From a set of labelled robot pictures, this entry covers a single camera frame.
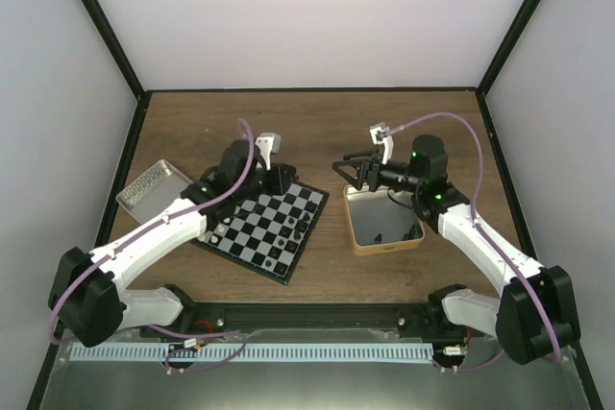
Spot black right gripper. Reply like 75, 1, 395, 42
333, 149, 424, 194

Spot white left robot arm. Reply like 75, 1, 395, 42
48, 133, 296, 347

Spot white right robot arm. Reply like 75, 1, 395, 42
332, 134, 580, 365

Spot black white chessboard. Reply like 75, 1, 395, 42
193, 181, 330, 285

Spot tan metal tray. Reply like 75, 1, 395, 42
343, 185, 425, 255

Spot silver metal tray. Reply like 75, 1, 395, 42
116, 159, 191, 224

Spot light blue slotted strip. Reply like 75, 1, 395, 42
70, 343, 433, 364

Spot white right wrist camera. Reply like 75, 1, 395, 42
369, 122, 394, 165

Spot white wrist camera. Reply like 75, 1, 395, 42
256, 133, 282, 170
369, 122, 394, 165

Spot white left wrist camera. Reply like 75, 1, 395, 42
256, 133, 282, 170

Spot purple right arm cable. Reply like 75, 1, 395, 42
383, 112, 563, 364

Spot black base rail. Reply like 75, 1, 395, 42
169, 302, 483, 342

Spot black enclosure frame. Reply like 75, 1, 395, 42
26, 0, 604, 409

